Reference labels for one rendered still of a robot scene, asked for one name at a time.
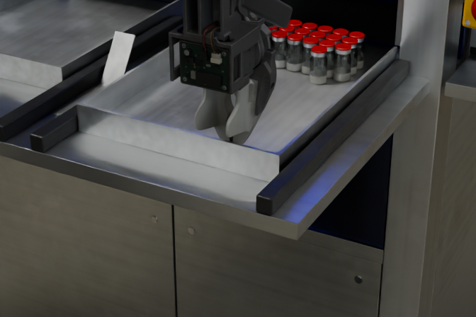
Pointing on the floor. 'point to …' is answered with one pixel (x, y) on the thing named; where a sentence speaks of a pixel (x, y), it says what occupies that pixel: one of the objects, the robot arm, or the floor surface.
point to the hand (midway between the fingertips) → (235, 136)
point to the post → (421, 136)
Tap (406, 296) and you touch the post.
